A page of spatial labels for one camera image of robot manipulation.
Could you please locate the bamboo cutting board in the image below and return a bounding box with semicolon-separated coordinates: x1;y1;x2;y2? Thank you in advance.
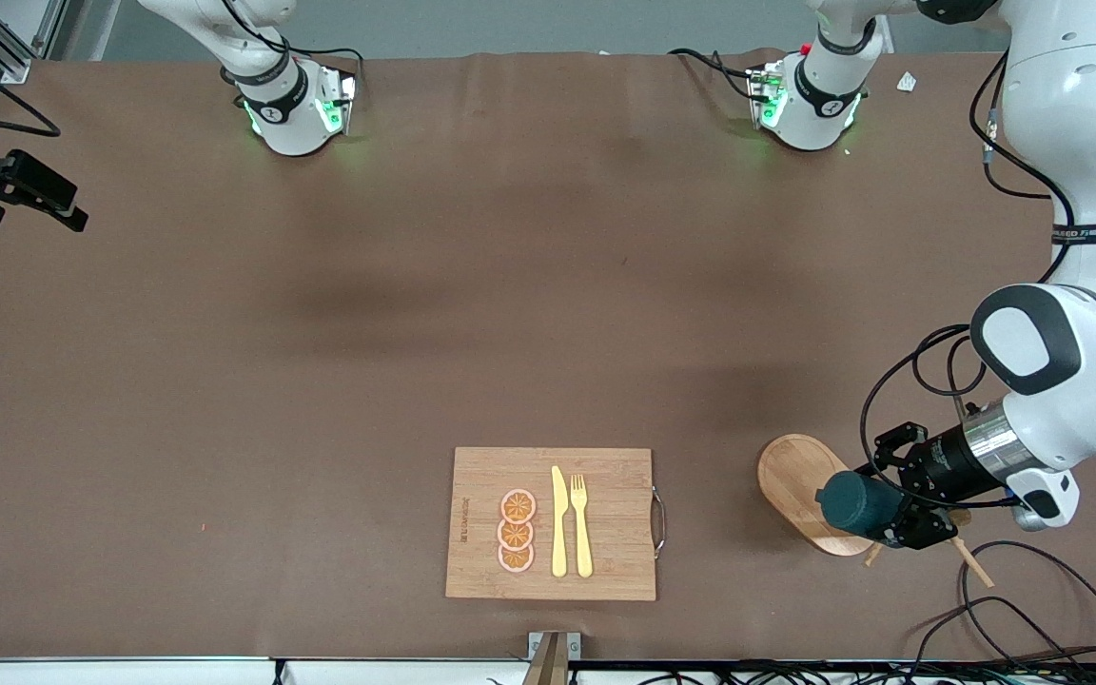
444;446;658;602

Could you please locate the aluminium frame profile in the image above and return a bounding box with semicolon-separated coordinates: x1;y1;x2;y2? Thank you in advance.
0;0;69;85

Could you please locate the dark green mug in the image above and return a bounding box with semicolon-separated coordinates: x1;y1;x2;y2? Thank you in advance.
815;470;904;536

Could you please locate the yellow plastic fork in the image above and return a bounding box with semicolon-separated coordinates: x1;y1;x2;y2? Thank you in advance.
570;474;595;579

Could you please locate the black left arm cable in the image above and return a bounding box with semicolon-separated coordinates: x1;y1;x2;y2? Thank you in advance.
859;52;1078;510

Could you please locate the black base power cable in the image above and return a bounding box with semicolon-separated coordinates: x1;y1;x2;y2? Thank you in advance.
220;0;365;96
667;46;764;101

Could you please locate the yellow plastic knife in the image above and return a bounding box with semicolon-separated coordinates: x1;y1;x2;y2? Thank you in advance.
550;465;569;578

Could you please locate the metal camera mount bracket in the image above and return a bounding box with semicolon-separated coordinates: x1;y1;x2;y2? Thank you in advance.
521;631;583;685

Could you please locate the wooden mug tree stand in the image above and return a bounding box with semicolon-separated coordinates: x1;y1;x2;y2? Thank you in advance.
756;433;996;589

